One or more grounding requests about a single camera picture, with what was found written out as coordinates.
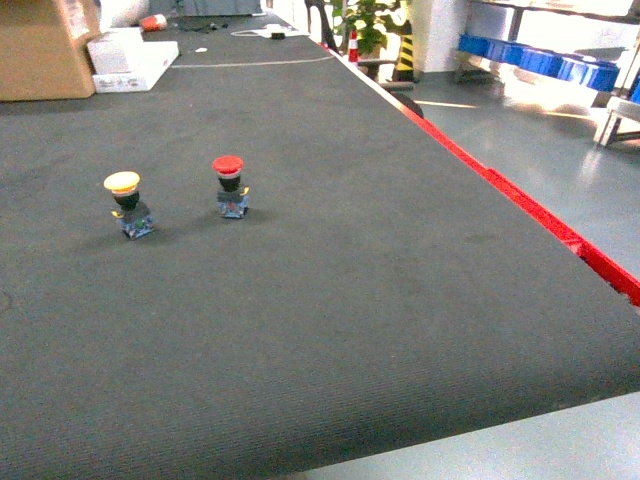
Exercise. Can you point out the dark table mat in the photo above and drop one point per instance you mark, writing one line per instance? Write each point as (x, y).
(378, 293)

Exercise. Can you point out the white box on top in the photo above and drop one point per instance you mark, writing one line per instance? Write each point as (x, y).
(117, 50)

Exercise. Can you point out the white flat box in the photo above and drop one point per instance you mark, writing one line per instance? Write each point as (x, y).
(157, 57)

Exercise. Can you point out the red mushroom push button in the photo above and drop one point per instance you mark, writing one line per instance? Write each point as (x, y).
(233, 195)

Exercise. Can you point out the green potted plant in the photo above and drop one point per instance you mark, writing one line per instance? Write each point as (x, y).
(372, 21)

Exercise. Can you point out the yellow mushroom push button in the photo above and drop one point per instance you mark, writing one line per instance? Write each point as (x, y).
(133, 216)

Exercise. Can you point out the large cardboard box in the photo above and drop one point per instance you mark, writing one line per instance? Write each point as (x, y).
(44, 53)

